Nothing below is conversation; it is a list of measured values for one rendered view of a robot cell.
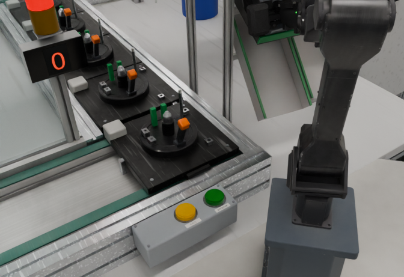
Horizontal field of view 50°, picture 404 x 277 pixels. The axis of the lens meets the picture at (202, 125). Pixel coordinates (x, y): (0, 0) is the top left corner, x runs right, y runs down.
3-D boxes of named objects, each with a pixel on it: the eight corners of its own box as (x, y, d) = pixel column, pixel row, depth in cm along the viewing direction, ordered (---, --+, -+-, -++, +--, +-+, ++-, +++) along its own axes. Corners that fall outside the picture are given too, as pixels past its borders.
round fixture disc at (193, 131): (209, 143, 103) (209, 136, 102) (157, 166, 97) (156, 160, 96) (179, 115, 113) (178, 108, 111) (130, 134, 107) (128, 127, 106)
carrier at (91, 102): (183, 103, 120) (181, 63, 113) (101, 134, 110) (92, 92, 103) (143, 67, 137) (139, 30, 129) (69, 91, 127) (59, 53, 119)
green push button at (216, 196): (228, 203, 91) (228, 196, 89) (211, 211, 89) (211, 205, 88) (217, 191, 93) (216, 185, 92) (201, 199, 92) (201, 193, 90)
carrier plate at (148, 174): (238, 153, 103) (239, 146, 102) (148, 195, 93) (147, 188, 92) (186, 105, 119) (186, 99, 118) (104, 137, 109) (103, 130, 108)
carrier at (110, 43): (143, 66, 137) (138, 29, 129) (69, 91, 127) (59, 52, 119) (112, 38, 153) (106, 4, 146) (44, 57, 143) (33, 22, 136)
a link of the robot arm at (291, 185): (344, 203, 68) (351, 173, 64) (286, 199, 69) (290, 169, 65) (339, 173, 73) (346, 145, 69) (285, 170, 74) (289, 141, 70)
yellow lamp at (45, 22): (63, 31, 87) (57, 7, 84) (38, 38, 85) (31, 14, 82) (55, 22, 90) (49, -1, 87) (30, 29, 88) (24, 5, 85)
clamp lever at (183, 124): (185, 142, 100) (190, 123, 94) (178, 145, 99) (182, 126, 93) (177, 130, 101) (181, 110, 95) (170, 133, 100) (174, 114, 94)
